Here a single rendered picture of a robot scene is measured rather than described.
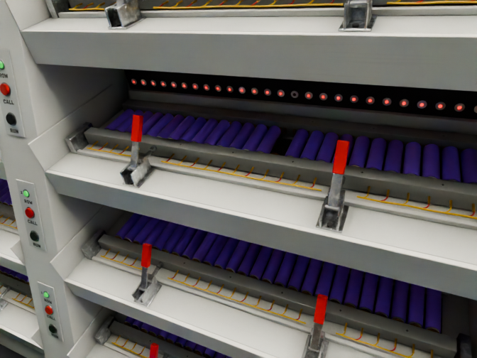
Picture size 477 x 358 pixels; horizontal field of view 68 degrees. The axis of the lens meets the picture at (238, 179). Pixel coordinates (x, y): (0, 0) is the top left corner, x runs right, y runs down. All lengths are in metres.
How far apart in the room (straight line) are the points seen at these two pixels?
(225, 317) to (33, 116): 0.40
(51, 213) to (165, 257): 0.19
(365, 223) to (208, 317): 0.27
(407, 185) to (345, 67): 0.15
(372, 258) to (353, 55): 0.20
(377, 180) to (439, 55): 0.15
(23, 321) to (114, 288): 0.34
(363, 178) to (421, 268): 0.11
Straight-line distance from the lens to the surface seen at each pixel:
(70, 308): 0.74
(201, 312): 0.57
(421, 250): 0.40
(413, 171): 0.45
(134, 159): 0.50
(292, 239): 0.41
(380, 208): 0.42
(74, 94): 0.63
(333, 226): 0.40
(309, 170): 0.43
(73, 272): 0.70
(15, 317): 0.96
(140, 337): 0.76
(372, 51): 0.35
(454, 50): 0.35
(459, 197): 0.43
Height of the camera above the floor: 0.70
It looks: 20 degrees down
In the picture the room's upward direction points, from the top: 2 degrees clockwise
